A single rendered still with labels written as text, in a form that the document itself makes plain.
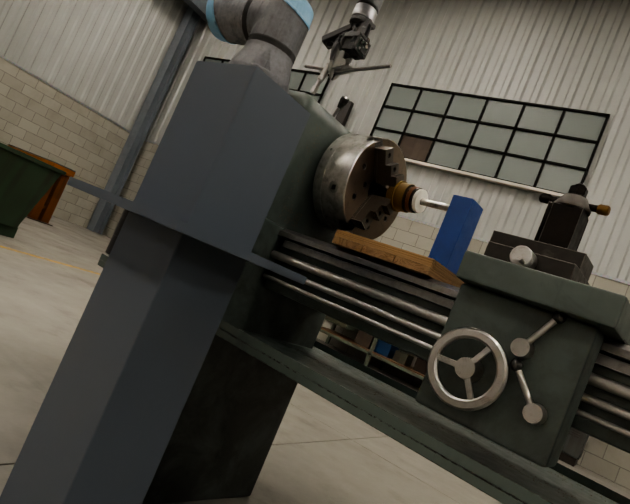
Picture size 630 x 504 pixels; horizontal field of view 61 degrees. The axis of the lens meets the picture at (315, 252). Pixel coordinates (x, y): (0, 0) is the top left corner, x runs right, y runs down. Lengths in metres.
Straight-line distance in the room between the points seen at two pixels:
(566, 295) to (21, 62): 11.53
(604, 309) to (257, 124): 0.74
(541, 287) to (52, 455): 1.01
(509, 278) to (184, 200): 0.65
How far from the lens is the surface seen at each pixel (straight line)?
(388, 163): 1.59
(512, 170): 8.82
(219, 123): 1.14
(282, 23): 1.27
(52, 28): 12.32
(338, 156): 1.57
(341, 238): 1.42
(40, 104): 12.19
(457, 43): 10.28
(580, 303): 1.04
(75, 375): 1.24
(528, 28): 10.04
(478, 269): 1.10
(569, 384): 1.07
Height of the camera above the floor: 0.73
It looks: 4 degrees up
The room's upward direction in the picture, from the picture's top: 23 degrees clockwise
